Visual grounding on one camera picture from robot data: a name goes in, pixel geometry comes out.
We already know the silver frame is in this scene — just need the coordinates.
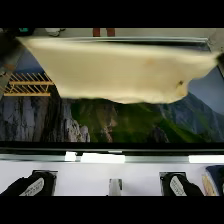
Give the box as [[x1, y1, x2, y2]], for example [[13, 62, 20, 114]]
[[0, 34, 224, 197]]

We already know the cream shirt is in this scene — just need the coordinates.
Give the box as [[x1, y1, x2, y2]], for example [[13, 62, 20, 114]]
[[16, 35, 223, 105]]

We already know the tan garment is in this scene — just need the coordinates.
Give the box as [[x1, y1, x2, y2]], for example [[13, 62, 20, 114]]
[[201, 173, 218, 197]]

